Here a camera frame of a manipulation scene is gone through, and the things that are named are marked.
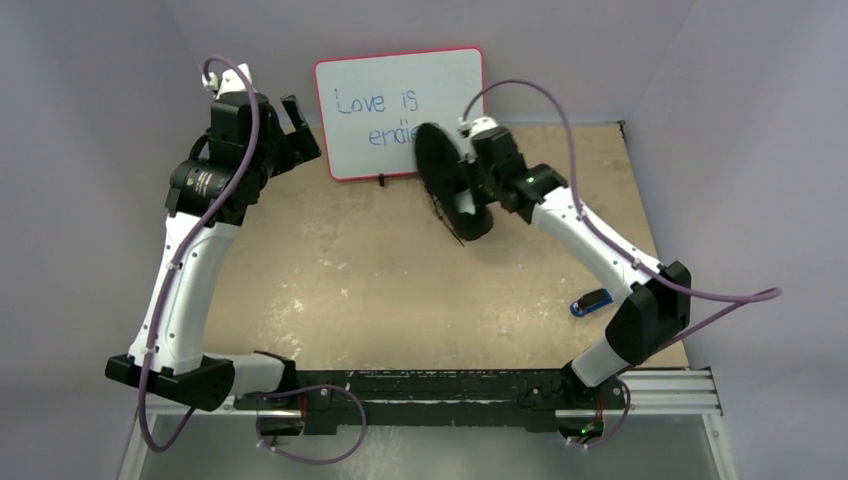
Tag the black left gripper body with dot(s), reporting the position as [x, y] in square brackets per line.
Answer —
[271, 154]

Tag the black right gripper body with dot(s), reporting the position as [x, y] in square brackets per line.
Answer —
[477, 175]

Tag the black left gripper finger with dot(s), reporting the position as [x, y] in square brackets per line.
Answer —
[300, 146]
[293, 111]

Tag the black shoe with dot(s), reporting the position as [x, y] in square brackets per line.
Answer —
[438, 164]

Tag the black shoelace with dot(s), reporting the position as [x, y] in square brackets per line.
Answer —
[442, 217]

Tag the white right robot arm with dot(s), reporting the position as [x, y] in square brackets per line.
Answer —
[651, 310]

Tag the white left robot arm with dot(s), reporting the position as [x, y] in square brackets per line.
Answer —
[207, 204]

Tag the red framed whiteboard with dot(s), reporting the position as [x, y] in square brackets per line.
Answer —
[372, 106]

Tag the blue black marker eraser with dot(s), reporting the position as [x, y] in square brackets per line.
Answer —
[590, 302]

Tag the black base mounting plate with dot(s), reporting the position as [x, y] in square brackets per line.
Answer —
[536, 400]

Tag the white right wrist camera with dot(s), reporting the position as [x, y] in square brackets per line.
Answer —
[469, 128]

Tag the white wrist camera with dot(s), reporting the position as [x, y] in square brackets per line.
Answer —
[231, 81]
[469, 128]

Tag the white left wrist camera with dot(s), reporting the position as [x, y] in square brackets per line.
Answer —
[231, 81]

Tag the aluminium extrusion rail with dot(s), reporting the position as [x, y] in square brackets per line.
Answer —
[653, 392]

